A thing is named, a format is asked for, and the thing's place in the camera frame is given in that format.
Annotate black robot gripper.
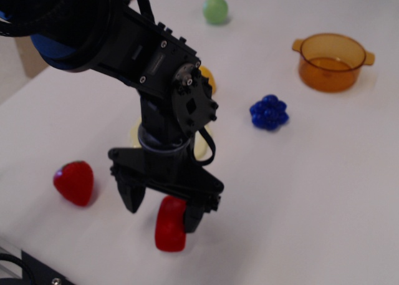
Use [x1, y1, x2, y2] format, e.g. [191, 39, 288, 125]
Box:
[108, 148, 224, 233]

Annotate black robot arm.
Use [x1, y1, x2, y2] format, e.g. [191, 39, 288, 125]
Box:
[1, 0, 224, 233]

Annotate pale yellow scalloped plate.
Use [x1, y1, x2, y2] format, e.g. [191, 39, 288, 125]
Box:
[129, 118, 211, 160]

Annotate red toy strawberry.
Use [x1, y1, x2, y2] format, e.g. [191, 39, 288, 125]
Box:
[53, 161, 94, 207]

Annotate yellow toy corn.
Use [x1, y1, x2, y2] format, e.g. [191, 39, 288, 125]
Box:
[199, 65, 217, 94]

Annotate blue toy grape bunch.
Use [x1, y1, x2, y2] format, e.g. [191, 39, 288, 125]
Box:
[249, 95, 289, 131]

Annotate wooden cabinet panel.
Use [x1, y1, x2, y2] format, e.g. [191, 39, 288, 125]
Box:
[15, 37, 48, 78]

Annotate green toy ball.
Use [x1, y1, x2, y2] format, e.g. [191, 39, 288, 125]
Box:
[202, 0, 229, 24]

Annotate orange transparent toy pot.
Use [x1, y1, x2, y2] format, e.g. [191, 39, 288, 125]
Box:
[292, 33, 375, 93]

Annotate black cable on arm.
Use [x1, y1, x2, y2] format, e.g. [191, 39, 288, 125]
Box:
[190, 125, 217, 167]

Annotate black metal corner bracket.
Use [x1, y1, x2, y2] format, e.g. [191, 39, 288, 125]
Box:
[21, 251, 74, 285]

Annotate black cable at table corner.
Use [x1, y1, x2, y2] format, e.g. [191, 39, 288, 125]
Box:
[0, 253, 32, 285]

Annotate aluminium table frame rail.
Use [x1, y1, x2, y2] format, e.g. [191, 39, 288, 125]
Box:
[0, 238, 22, 279]

